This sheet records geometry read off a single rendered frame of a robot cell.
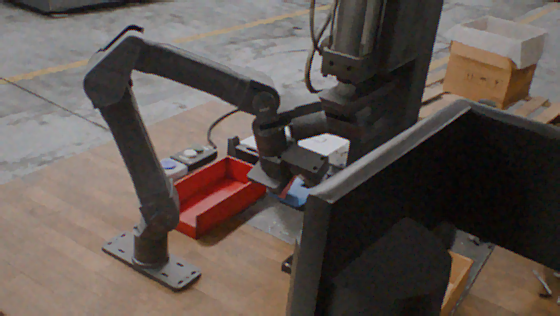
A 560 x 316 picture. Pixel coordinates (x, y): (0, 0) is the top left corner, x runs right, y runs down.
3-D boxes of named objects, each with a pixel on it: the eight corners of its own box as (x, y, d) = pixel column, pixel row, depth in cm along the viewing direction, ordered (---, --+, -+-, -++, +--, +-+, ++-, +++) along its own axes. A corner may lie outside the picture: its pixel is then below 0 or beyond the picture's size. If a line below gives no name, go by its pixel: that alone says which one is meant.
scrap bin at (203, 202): (152, 218, 127) (152, 194, 124) (225, 177, 146) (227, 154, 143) (196, 240, 121) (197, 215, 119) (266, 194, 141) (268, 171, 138)
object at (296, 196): (264, 197, 120) (266, 184, 119) (303, 175, 132) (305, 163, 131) (294, 210, 117) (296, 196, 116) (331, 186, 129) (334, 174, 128)
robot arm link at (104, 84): (278, 74, 106) (106, 8, 96) (288, 93, 98) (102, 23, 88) (250, 134, 110) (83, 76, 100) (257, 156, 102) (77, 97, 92)
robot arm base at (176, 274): (125, 200, 117) (97, 214, 112) (205, 239, 108) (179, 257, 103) (126, 234, 121) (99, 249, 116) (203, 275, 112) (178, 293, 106)
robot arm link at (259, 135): (290, 130, 111) (285, 102, 106) (297, 152, 107) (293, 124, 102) (253, 140, 110) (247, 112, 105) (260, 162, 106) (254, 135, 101)
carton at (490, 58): (468, 72, 502) (483, 12, 479) (540, 95, 468) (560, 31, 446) (430, 88, 455) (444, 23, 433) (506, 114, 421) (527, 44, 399)
